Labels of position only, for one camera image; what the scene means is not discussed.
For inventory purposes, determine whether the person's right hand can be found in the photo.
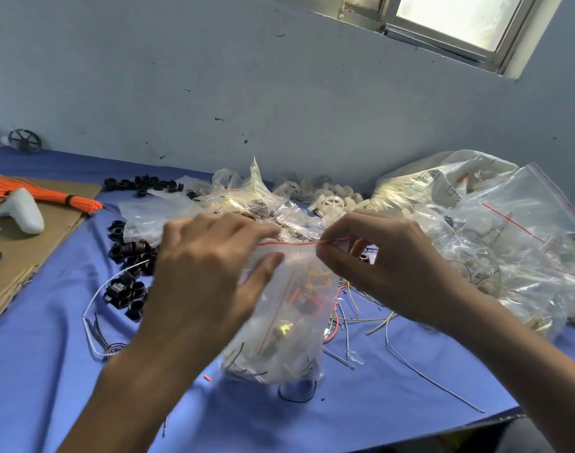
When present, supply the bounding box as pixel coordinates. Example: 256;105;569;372
316;211;470;333

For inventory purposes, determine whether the person's left hand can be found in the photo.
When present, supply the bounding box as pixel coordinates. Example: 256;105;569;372
136;212;287;376

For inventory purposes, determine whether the pile of grey white wires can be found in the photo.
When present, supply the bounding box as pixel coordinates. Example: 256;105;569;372
333;281;394;361

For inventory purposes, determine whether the orange wire loop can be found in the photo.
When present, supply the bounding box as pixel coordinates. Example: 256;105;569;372
322;282;347;345

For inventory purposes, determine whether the pile of black plastic rings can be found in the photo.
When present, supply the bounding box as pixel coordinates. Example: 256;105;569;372
101;174;189;323

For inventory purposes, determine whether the stack of plastic bags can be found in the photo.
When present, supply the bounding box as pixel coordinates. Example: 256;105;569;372
117;191;210;247

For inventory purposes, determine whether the clear zip plastic bag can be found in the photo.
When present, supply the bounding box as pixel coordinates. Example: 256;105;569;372
219;237;345;386

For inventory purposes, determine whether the pile of white plastic wheels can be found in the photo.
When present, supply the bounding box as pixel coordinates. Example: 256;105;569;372
273;174;383;225

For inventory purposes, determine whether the pile of large plastic bags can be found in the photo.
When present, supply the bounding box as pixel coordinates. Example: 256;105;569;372
370;148;575;342

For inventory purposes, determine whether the long yellow green wire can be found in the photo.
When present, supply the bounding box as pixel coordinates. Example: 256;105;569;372
382;311;488;414

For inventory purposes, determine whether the grey wire bundle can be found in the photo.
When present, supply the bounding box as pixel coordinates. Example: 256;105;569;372
82;262;153;361

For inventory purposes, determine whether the heap of plastic bags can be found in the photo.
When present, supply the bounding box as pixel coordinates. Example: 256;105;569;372
207;157;328;243

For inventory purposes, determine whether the person's right forearm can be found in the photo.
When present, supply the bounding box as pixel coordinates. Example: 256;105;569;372
437;295;575;453

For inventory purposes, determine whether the person's left forearm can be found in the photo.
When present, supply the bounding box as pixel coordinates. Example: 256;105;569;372
59;342;213;453

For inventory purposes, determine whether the brown cardboard sheet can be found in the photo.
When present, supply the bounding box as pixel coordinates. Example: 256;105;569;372
0;174;104;328

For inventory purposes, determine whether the orange tie bundle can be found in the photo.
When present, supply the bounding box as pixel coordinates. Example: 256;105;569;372
0;177;105;216

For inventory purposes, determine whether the blue cloth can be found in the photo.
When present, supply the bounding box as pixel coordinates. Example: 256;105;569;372
0;146;575;453

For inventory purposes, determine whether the white handheld device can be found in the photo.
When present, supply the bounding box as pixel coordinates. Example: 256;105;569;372
0;187;46;236

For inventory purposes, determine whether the black round wheel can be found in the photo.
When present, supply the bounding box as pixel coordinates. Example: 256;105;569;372
8;128;44;155

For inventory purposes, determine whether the window frame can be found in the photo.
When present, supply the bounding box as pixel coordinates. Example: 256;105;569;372
268;0;568;80

